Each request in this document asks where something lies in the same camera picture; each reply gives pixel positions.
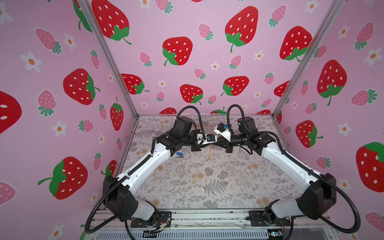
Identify grey keyring loop yellow tag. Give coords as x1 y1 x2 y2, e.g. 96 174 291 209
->
207 145 214 161

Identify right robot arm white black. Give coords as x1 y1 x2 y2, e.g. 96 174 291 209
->
214 117 337 225

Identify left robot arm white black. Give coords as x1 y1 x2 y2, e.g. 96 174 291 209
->
102 117 223 226

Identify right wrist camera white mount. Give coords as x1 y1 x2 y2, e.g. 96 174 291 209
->
214 123 232 142

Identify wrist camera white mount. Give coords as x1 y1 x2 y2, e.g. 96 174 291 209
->
196 134 217 146
214 123 232 142

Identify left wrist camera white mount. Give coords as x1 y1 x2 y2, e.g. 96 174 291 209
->
196 134 217 146

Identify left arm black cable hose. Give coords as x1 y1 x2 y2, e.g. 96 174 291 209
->
84 105 208 235

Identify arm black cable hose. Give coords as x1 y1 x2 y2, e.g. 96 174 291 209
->
84 105 208 235
226 104 361 235

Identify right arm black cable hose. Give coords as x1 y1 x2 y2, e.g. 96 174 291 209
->
226 104 361 235

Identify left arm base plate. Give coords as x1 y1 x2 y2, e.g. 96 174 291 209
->
131 211 172 228

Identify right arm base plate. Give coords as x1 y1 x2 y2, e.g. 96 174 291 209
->
246 210 291 227

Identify aluminium frame rail front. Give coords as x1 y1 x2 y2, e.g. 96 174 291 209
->
81 209 342 240

